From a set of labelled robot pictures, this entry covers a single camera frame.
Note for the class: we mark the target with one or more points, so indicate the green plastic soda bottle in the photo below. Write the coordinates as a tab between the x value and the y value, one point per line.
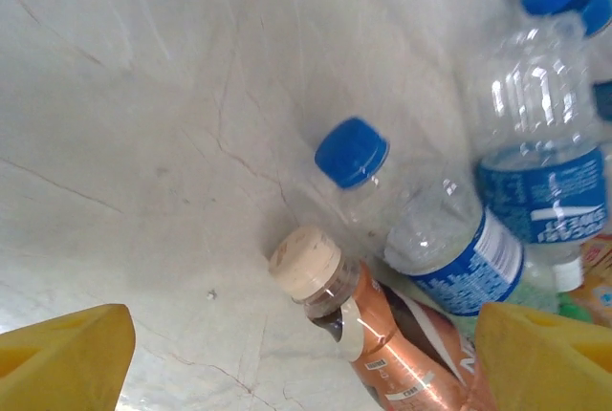
574	308

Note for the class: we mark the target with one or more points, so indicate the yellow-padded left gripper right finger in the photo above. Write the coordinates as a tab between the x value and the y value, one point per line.
550	368

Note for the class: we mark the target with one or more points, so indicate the copper coffee drink bottle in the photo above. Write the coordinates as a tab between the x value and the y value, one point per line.
406	373

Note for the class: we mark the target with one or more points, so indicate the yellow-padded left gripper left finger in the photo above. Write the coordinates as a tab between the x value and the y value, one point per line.
52	368

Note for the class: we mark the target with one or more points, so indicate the clear bottle blue wave label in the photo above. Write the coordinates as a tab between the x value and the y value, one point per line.
600	9

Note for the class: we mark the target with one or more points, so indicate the clear bottle blue text label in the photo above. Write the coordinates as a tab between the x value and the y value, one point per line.
430	239

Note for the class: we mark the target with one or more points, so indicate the Pocari Sweat bottle white cap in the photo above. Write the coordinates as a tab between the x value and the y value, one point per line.
540	143

